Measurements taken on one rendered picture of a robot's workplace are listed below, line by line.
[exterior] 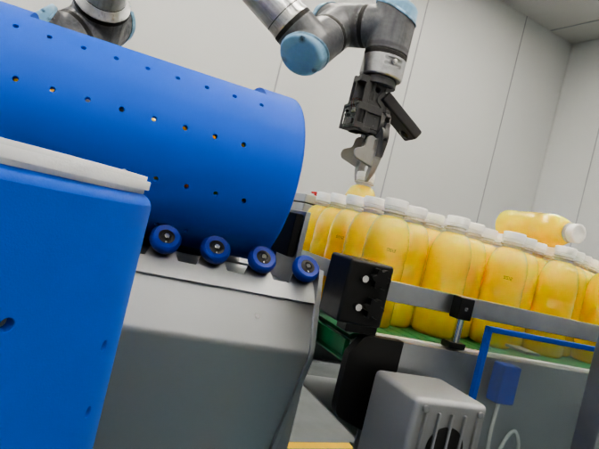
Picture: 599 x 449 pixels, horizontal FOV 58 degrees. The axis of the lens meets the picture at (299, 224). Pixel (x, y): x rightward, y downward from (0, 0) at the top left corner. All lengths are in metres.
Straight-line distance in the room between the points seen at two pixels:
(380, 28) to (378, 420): 0.76
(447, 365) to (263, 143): 0.43
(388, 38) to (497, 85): 4.31
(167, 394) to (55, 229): 0.58
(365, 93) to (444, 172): 3.86
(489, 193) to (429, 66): 1.36
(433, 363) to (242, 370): 0.29
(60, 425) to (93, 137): 0.47
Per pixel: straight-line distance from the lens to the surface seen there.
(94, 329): 0.35
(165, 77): 0.81
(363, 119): 1.13
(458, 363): 0.89
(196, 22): 3.89
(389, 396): 0.75
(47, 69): 0.78
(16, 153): 0.29
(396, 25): 1.18
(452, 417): 0.74
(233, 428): 0.93
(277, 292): 0.84
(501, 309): 0.95
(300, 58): 1.12
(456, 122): 5.07
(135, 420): 0.89
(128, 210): 0.34
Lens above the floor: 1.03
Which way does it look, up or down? level
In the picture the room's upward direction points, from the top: 14 degrees clockwise
